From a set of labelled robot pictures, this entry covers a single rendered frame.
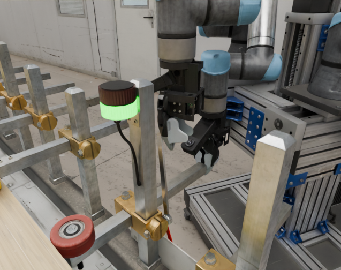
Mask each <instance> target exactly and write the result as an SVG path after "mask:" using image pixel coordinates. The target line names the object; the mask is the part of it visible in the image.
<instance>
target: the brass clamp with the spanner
mask: <svg viewBox="0 0 341 270"><path fill-rule="evenodd" d="M128 192H129V195H130V198H129V199H127V200H124V199H122V195H121V196H119V197H117V198H115V199H114V202H115V210H116V214H117V213H118V212H120V211H122V210H124V211H125V212H127V213H128V214H129V215H130V216H131V220H132V225H131V228H133V229H134V230H135V231H136V232H137V233H138V234H140V235H141V236H142V237H143V238H144V239H146V240H148V239H149V238H151V239H152V240H153V241H158V240H160V239H161V238H162V237H163V236H164V235H165V233H166V231H167V229H168V222H167V220H165V219H164V218H162V212H161V211H159V210H158V209H157V213H155V214H154V215H153V216H151V217H150V218H148V219H147V220H145V219H144V218H142V217H141V216H140V215H139V214H137V213H136V212H135V198H134V192H132V191H131V190H129V191H128Z"/></svg>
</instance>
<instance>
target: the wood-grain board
mask: <svg viewBox="0 0 341 270"><path fill-rule="evenodd" d="M0 182H1V189H0V270H73V269H72V268H71V267H70V266H69V264H68V263H67V262H66V261H65V259H64V258H63V257H62V256H61V254H60V253H59V252H58V251H57V249H56V248H55V247H54V246H53V244H52V243H51V241H49V239H48V238H47V237H46V235H45V234H44V233H43V232H42V230H41V229H40V228H39V226H38V225H37V224H36V223H35V222H34V220H33V219H32V218H31V217H30V215H29V214H28V213H27V212H26V210H25V209H24V208H23V207H22V205H21V204H20V202H19V201H18V200H17V199H16V198H15V196H14V195H13V194H12V193H11V191H10V190H9V189H8V188H7V186H6V185H5V184H4V183H3V181H2V180H1V179H0Z"/></svg>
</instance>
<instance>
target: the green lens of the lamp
mask: <svg viewBox="0 0 341 270"><path fill-rule="evenodd" d="M100 106H101V115H102V117H104V118H106V119H111V120H122V119H128V118H131V117H133V116H135V115H136V114H137V112H138V111H137V100H135V102H133V103H132V104H129V105H126V106H121V107H111V106H105V105H103V104H102V103H101V102H100Z"/></svg>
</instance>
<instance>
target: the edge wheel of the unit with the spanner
mask: <svg viewBox="0 0 341 270"><path fill-rule="evenodd" d="M95 237H96V236H95V229H94V224H93V222H92V220H91V219H90V218H89V217H87V216H85V215H80V214H76V215H70V216H67V217H65V218H63V219H61V220H60V221H58V222H57V223H56V224H55V225H54V226H53V228H52V229H51V231H50V241H51V243H52V244H53V246H54V247H55V248H56V249H57V251H58V252H59V253H60V254H61V256H62V257H63V258H75V257H78V256H80V255H82V254H84V253H86V252H87V251H88V250H89V249H90V248H91V247H92V246H93V244H94V242H95ZM77 267H78V269H79V270H81V269H83V267H84V265H83V262H80V263H78V264H77Z"/></svg>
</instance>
